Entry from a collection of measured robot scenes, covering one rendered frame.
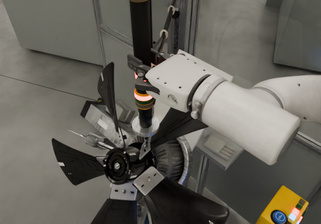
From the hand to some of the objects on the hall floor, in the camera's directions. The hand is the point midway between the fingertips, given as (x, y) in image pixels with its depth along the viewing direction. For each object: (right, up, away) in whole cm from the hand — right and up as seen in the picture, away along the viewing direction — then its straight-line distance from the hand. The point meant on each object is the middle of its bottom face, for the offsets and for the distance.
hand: (143, 59), depth 57 cm
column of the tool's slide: (+12, -70, +166) cm, 181 cm away
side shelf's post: (+30, -87, +149) cm, 175 cm away
